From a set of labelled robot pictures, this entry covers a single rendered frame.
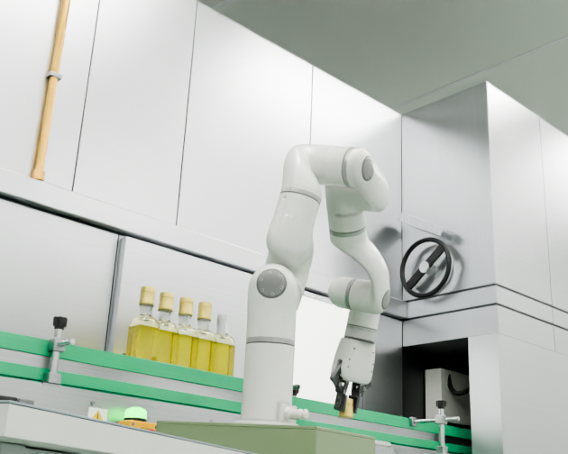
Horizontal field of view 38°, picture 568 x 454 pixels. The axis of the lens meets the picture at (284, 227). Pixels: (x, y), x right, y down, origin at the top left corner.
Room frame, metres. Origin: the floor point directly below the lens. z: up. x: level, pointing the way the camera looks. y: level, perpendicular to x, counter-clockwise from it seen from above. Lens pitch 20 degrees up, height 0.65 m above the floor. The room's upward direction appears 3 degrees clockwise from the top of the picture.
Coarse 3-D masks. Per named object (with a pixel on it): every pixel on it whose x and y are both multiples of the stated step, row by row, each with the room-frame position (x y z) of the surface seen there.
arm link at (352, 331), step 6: (348, 324) 1.92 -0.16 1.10; (348, 330) 1.92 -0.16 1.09; (354, 330) 1.90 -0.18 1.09; (360, 330) 1.90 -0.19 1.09; (366, 330) 1.90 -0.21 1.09; (372, 330) 1.91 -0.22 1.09; (354, 336) 1.91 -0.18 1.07; (360, 336) 1.90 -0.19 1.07; (366, 336) 1.90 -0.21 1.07; (372, 336) 1.91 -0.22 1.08
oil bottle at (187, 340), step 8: (184, 328) 1.94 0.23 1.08; (192, 328) 1.96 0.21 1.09; (184, 336) 1.93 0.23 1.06; (192, 336) 1.95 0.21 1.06; (184, 344) 1.94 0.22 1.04; (192, 344) 1.95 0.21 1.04; (184, 352) 1.94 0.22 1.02; (192, 352) 1.95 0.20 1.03; (176, 360) 1.93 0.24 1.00; (184, 360) 1.94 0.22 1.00; (192, 360) 1.96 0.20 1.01
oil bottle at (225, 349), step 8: (216, 336) 2.02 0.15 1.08; (224, 336) 2.02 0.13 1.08; (224, 344) 2.02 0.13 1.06; (232, 344) 2.03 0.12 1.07; (216, 352) 2.01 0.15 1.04; (224, 352) 2.02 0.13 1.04; (232, 352) 2.03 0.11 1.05; (216, 360) 2.01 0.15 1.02; (224, 360) 2.02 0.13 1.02; (232, 360) 2.03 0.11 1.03; (216, 368) 2.01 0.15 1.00; (224, 368) 2.02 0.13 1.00; (232, 368) 2.04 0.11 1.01; (232, 376) 2.04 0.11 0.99
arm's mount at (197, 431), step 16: (160, 432) 1.51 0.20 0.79; (176, 432) 1.49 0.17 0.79; (192, 432) 1.48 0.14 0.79; (208, 432) 1.47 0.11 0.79; (224, 432) 1.45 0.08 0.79; (240, 432) 1.44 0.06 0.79; (256, 432) 1.43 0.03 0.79; (272, 432) 1.42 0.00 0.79; (288, 432) 1.40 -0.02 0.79; (304, 432) 1.39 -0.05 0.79; (320, 432) 1.40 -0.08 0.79; (336, 432) 1.47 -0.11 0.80; (352, 432) 1.54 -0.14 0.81; (240, 448) 1.44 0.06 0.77; (256, 448) 1.43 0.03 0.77; (272, 448) 1.41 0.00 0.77; (288, 448) 1.40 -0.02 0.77; (304, 448) 1.39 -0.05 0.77; (320, 448) 1.40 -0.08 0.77; (336, 448) 1.47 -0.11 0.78; (352, 448) 1.54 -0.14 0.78; (368, 448) 1.63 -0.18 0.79
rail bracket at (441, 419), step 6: (438, 402) 2.41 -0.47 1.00; (444, 402) 2.41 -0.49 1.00; (438, 408) 2.42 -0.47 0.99; (438, 414) 2.41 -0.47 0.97; (414, 420) 2.49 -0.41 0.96; (420, 420) 2.47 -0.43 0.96; (426, 420) 2.45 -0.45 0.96; (432, 420) 2.44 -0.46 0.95; (438, 420) 2.41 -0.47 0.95; (444, 420) 2.41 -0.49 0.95; (450, 420) 2.39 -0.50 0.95; (456, 420) 2.38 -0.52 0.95; (414, 426) 2.50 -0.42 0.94; (438, 450) 2.41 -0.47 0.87; (444, 450) 2.41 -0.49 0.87
